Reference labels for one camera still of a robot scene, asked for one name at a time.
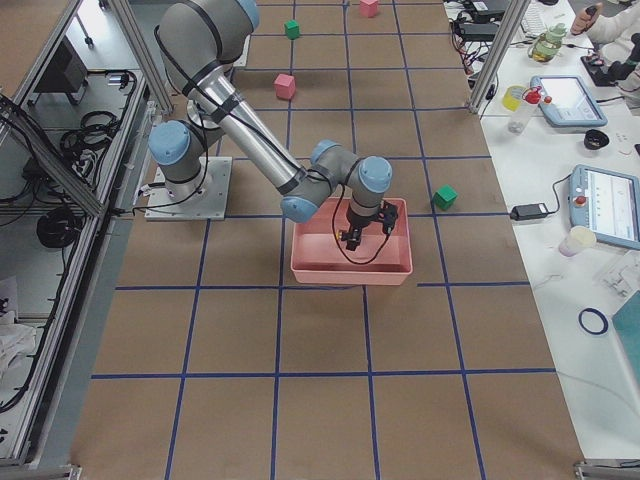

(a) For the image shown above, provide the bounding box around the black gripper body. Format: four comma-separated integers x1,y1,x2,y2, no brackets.
338,199,398,251

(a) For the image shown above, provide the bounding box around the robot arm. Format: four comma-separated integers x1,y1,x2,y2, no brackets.
154,1,398,251

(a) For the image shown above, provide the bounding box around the green cube near tray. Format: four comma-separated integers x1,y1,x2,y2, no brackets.
432,184,458,211

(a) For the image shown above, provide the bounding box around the pink plastic tray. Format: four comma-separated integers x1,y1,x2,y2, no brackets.
290,197,413,285

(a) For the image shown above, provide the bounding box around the black power adapter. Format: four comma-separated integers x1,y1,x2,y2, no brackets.
509,203,550,221

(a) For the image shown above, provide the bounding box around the squeeze bottle red cap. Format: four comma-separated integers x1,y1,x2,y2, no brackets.
507,86,542,134

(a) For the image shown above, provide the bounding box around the pink foam cube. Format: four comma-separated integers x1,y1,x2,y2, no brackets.
273,74,296,100

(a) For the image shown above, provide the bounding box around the yellow tape roll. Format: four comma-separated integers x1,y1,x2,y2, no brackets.
501,85,527,112

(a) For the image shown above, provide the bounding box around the far pink cube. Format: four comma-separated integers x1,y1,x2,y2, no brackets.
359,0,379,18

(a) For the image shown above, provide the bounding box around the far green cube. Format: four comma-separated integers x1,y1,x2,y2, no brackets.
284,19,300,40

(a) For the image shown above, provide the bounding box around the far teach pendant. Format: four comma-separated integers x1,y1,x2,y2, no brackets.
530,75,608,128

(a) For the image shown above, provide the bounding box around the teach pendant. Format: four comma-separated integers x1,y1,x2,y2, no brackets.
530,75,608,128
568,164,639,250

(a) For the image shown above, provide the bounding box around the black bowl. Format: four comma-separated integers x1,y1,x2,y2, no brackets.
583,129,610,151

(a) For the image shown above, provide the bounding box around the near teach pendant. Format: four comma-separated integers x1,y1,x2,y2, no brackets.
568,164,639,250

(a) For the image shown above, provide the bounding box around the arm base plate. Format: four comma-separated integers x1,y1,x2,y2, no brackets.
144,156,232,221

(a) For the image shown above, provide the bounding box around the blue tape ring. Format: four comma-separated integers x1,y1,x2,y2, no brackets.
578,308,610,336

